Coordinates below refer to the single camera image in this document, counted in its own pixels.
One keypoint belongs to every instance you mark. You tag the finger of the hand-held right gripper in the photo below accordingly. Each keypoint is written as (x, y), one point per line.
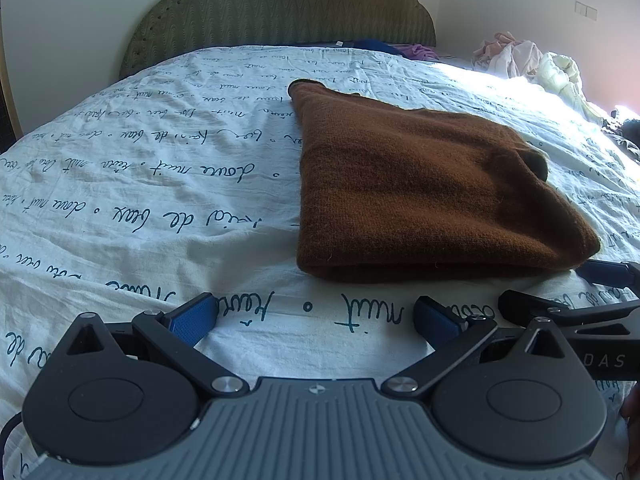
(607, 272)
(525, 305)

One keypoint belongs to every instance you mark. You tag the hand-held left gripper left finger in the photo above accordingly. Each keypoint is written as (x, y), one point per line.
(192, 317)

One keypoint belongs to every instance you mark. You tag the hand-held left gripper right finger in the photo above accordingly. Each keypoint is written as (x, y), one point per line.
(435, 321)

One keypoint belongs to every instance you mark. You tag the brown knit sweater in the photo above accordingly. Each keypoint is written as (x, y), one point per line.
(410, 185)

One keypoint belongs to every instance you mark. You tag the dark crumpled clothes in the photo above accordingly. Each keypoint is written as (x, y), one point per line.
(627, 135)

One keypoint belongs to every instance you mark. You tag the pile of pink clothes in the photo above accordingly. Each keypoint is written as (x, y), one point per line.
(505, 52)

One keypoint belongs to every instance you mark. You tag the white script-printed duvet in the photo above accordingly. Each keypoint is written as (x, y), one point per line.
(150, 200)

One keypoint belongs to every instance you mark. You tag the cream crumpled quilt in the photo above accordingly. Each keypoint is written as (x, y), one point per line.
(565, 77)

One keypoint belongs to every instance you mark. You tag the purple cloth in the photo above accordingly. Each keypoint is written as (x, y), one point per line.
(417, 51)

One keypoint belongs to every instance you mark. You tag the green padded headboard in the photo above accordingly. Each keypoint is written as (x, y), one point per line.
(280, 5)

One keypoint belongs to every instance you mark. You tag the white wall switch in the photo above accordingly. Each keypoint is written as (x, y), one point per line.
(585, 11)

